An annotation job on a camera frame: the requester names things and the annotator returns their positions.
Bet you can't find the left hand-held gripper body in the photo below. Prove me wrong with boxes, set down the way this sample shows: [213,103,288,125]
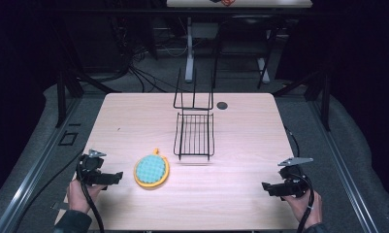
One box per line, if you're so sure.
[76,149,108,187]

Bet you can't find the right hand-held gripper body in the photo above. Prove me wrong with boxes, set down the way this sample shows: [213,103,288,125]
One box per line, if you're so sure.
[277,156,314,199]

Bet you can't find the person's right hand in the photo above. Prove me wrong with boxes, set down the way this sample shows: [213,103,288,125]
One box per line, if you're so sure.
[280,189,324,229]

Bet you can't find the person's left hand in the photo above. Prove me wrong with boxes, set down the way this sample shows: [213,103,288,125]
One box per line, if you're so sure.
[66,179,103,215]

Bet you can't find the black tape square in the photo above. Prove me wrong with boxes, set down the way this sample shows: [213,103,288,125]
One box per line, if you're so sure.
[57,130,80,147]

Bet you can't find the round teal yellow pot holder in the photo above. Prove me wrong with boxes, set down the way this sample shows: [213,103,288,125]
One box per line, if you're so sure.
[133,148,171,190]

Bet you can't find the black metal stand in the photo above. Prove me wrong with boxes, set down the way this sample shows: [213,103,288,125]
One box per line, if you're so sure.
[53,69,85,129]
[272,66,333,133]

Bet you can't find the white desk leg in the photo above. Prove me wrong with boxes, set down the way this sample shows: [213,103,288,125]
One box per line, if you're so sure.
[184,17,197,83]

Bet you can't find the black chair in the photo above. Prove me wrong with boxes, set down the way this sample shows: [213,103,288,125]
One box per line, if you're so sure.
[211,13,277,90]

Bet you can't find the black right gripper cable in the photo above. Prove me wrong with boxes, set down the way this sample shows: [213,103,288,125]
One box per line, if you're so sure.
[290,174,315,233]

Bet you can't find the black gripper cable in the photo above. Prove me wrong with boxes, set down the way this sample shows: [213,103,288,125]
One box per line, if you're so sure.
[290,174,315,233]
[75,159,106,233]

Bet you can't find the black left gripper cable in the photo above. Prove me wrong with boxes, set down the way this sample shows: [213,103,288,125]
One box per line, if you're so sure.
[75,159,106,233]

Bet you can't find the thin black cable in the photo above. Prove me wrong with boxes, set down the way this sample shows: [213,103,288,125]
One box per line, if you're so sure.
[283,125,301,158]
[13,149,86,233]

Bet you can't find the aluminium floor rail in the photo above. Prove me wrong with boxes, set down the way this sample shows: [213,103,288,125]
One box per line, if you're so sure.
[0,96,83,233]
[308,96,381,233]

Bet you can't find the black wire rack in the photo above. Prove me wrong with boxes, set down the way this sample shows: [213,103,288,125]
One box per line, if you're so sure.
[172,67,216,162]

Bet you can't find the bundle of floor cables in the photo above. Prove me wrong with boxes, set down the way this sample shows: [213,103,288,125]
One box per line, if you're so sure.
[109,18,185,94]

